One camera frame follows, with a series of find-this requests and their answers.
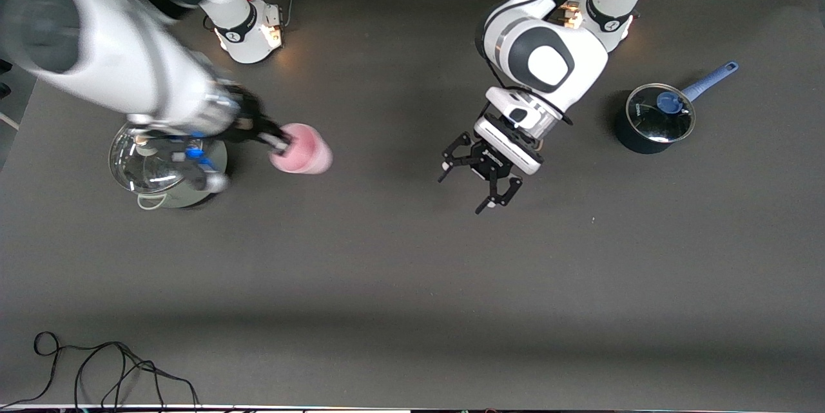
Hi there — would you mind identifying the glass lid with blue knob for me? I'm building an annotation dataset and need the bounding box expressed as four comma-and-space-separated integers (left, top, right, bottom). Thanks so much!
625, 83, 697, 144

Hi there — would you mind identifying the dark blue saucepan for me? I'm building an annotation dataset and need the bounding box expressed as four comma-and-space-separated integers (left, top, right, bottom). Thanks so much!
614, 61, 739, 155

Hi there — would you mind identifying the pale grey two-handled pot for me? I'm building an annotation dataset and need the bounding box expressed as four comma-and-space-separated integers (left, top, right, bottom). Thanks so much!
108, 120, 228, 210

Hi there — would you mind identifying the glass lid with tan knob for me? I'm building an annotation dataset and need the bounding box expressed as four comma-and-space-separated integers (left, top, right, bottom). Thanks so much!
108, 122, 207, 195

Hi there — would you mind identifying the pink plastic cup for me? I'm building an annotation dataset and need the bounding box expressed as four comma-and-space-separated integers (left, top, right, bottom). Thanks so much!
269, 122, 334, 175

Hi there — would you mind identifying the thin black loose cable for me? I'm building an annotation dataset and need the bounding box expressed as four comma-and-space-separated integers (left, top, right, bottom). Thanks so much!
0, 331, 200, 410

